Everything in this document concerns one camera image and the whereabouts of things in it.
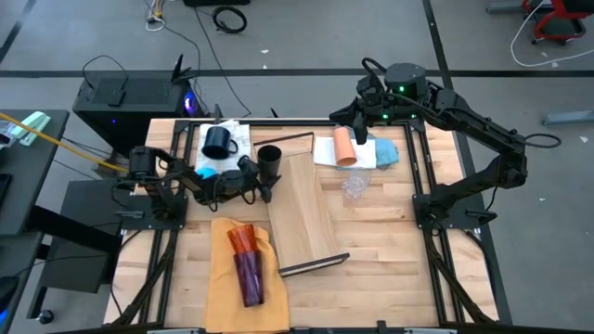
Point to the black computer tower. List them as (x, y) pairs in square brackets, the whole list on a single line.
[(130, 116)]

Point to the black desk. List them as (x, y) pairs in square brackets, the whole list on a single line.
[(28, 185)]

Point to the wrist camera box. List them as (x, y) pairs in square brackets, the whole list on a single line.
[(362, 132), (248, 166)]

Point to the peach plastic cup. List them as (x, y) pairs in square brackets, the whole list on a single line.
[(345, 148)]

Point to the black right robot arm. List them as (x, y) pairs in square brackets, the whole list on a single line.
[(478, 125)]

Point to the yellow waffle cloth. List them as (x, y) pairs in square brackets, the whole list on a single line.
[(223, 287)]

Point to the purple faceted plastic tumbler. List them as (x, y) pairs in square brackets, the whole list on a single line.
[(249, 283)]

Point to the black floor platform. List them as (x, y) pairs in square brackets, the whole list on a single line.
[(79, 260)]

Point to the grey metal bar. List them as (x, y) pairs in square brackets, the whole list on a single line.
[(568, 117), (503, 5)]

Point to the black plastic tumbler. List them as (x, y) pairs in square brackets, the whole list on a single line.
[(269, 158)]

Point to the orange faceted plastic tumbler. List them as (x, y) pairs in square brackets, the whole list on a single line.
[(243, 239)]

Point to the light blue cloth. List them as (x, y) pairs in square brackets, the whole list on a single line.
[(387, 153)]

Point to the wooden shelf with black frame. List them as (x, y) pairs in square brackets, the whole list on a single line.
[(301, 209)]

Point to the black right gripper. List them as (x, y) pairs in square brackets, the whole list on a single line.
[(371, 109)]

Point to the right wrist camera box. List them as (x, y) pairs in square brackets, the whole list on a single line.
[(362, 132)]

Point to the black caster wheel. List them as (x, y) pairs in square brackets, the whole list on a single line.
[(45, 317)]

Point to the red rolling stool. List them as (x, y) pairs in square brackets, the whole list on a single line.
[(575, 5)]

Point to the small clear glass cup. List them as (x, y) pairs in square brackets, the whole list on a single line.
[(355, 190)]

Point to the white cloth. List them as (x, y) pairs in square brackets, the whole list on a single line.
[(325, 153)]

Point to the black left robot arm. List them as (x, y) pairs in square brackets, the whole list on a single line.
[(144, 162)]

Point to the dark blue enamel mug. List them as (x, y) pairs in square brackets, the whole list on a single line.
[(218, 141)]

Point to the light blue plastic mug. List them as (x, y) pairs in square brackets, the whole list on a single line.
[(206, 172)]

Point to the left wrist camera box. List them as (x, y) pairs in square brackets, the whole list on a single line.
[(248, 166)]

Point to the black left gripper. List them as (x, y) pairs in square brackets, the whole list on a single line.
[(232, 188)]

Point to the large clear glass mug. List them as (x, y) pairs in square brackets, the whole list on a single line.
[(359, 178)]

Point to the white checked towel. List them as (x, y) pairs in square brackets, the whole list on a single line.
[(241, 134)]

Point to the mint green stapler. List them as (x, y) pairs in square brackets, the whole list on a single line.
[(32, 125)]

